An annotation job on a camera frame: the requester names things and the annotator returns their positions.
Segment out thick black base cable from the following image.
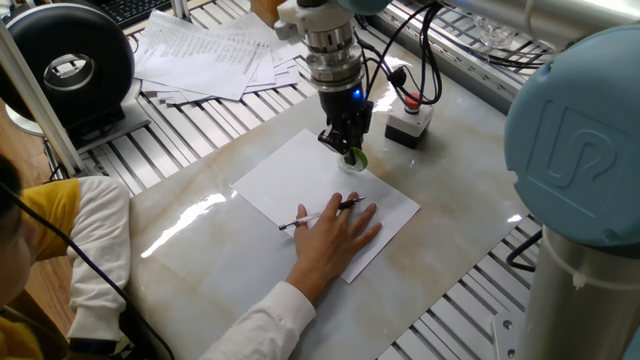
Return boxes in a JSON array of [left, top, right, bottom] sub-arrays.
[[505, 228, 544, 274]]

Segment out aluminium frame beam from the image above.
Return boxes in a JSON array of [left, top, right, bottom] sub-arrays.
[[0, 22, 87, 177]]

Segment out black gripper cable bundle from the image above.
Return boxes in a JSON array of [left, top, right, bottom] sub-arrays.
[[354, 0, 444, 106]]

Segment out silver robot mount plate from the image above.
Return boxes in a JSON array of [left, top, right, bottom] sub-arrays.
[[492, 312, 526, 360]]

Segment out thin black cord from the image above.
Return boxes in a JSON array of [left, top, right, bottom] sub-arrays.
[[0, 180, 176, 360]]

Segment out white paper sheet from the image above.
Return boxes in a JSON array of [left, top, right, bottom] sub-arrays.
[[231, 128, 422, 284]]

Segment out black wristwatch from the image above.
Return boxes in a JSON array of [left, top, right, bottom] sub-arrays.
[[68, 337, 119, 357]]

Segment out black and clear pen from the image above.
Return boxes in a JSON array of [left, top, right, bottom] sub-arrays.
[[277, 195, 368, 232]]

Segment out wooden block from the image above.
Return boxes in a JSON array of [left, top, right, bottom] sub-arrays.
[[249, 0, 281, 29]]

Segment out pile of printed papers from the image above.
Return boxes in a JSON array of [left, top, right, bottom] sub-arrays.
[[132, 8, 316, 106]]

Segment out person's right hand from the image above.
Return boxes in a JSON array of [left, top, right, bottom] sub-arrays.
[[289, 191, 384, 295]]

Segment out left forearm white sleeve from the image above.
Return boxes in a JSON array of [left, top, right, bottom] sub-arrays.
[[67, 175, 132, 346]]

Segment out black keyboard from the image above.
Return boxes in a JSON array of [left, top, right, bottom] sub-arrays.
[[97, 0, 174, 29]]

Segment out green clear correction tape dispenser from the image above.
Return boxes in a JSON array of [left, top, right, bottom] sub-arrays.
[[337, 146, 370, 174]]

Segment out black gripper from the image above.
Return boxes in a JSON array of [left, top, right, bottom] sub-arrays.
[[317, 85, 375, 167]]

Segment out yellow shirt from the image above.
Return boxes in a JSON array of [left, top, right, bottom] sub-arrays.
[[0, 178, 82, 360]]

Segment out black cables on rack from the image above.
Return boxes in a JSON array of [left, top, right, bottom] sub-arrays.
[[469, 47, 551, 70]]

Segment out right forearm white sleeve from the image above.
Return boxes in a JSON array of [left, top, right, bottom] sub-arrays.
[[197, 267, 324, 360]]

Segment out black ring shaped device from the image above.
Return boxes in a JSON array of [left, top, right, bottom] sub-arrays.
[[0, 2, 153, 154]]

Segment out person's head black hair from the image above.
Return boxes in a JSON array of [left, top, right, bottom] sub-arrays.
[[0, 154, 40, 306]]

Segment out clear glass beaker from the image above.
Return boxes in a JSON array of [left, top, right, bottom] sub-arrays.
[[472, 14, 516, 49]]

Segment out red emergency stop button box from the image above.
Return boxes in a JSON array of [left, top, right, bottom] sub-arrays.
[[383, 93, 435, 150]]

